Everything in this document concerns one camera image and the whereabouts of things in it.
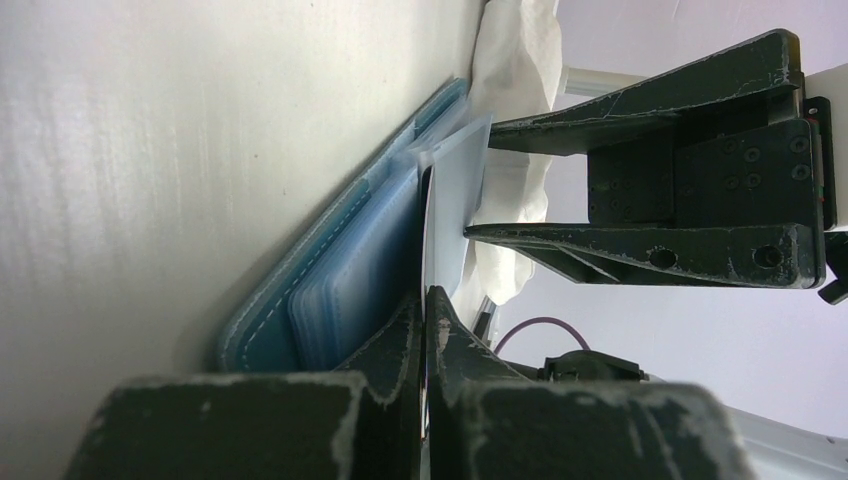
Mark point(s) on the blue card holder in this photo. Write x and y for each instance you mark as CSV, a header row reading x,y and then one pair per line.
x,y
344,277

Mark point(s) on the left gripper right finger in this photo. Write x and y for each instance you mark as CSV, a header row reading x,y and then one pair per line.
x,y
488,421

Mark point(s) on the white cloth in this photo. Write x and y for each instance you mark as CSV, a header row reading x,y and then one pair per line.
x,y
515,75

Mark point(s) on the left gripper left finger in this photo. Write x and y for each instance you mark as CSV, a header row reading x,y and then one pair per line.
x,y
358,421

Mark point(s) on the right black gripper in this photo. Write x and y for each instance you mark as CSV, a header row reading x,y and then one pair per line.
x,y
737,170

